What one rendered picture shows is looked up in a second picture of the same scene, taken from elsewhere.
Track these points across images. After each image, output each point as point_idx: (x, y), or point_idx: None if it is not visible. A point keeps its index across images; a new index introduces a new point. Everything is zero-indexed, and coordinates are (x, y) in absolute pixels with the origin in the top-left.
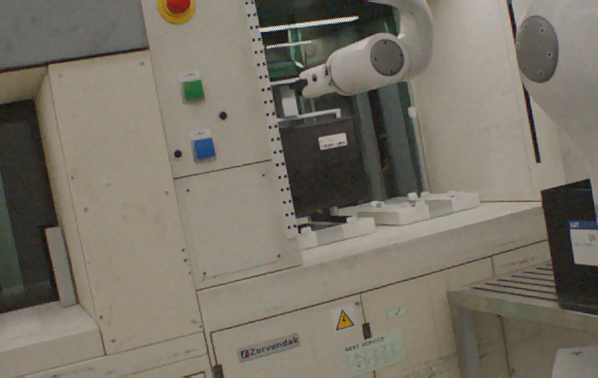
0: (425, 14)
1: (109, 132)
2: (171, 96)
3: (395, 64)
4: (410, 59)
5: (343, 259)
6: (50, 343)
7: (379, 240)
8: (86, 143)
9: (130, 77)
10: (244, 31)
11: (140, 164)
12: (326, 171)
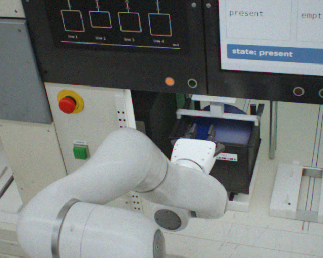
0: (196, 211)
1: (31, 159)
2: (68, 150)
3: (173, 225)
4: (199, 214)
5: (173, 256)
6: (9, 231)
7: (221, 240)
8: (19, 160)
9: (41, 135)
10: (118, 126)
11: (50, 178)
12: (217, 171)
